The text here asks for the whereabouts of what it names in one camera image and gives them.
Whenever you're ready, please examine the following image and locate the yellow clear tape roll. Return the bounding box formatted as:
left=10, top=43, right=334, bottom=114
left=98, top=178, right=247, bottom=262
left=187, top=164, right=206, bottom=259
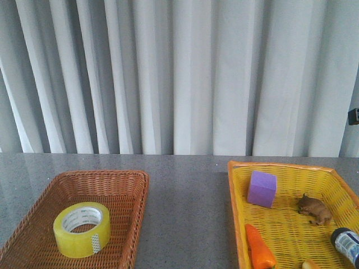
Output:
left=53, top=202, right=111, bottom=258

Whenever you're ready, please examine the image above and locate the grey white curtain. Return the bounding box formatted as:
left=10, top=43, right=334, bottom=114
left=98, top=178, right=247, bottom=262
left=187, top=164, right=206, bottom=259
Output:
left=1, top=1, right=358, bottom=157

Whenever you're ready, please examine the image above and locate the brown wicker basket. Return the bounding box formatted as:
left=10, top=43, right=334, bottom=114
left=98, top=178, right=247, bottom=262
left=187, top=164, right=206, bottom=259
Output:
left=1, top=170, right=150, bottom=268

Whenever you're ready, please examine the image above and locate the purple foam cube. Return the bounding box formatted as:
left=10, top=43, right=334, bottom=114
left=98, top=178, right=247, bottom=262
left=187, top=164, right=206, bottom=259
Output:
left=247, top=170, right=277, bottom=208

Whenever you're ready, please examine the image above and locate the orange toy carrot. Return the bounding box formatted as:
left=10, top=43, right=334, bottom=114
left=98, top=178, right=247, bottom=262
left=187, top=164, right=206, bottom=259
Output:
left=245, top=224, right=277, bottom=269

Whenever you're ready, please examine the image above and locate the yellow plastic basket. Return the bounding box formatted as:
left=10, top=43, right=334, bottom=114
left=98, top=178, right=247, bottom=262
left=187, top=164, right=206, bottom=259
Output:
left=228, top=161, right=358, bottom=268

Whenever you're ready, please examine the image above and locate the brown toy animal figure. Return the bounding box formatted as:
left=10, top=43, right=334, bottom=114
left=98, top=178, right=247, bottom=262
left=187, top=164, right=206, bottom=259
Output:
left=297, top=193, right=332, bottom=225

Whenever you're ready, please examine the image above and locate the tan toy food piece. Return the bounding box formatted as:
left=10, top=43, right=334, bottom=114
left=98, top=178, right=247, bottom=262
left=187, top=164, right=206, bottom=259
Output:
left=302, top=259, right=321, bottom=269

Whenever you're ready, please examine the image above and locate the dark blue labelled bottle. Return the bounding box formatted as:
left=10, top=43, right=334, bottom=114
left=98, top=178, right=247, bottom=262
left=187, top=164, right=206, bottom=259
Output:
left=330, top=228, right=358, bottom=268

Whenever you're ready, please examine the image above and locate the black wall socket box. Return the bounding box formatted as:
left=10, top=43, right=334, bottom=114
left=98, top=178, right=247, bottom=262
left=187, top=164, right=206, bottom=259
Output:
left=348, top=108, right=359, bottom=126

